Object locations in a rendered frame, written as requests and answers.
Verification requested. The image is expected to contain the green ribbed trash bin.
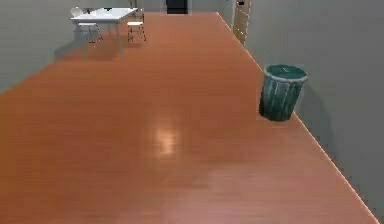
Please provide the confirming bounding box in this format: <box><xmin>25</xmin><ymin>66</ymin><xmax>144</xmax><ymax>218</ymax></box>
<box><xmin>258</xmin><ymin>64</ymin><xmax>309</xmax><ymax>122</ymax></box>

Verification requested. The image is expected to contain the beige room door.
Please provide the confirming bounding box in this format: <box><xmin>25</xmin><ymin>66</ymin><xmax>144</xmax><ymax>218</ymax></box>
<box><xmin>232</xmin><ymin>0</ymin><xmax>253</xmax><ymax>48</ymax></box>

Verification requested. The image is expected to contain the black cabinet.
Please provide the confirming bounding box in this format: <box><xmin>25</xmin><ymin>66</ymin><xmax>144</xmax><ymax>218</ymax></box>
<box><xmin>166</xmin><ymin>0</ymin><xmax>189</xmax><ymax>15</ymax></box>

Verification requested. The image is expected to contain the white dining table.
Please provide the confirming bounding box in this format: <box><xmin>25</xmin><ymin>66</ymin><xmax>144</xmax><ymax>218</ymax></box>
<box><xmin>70</xmin><ymin>6</ymin><xmax>139</xmax><ymax>57</ymax></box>

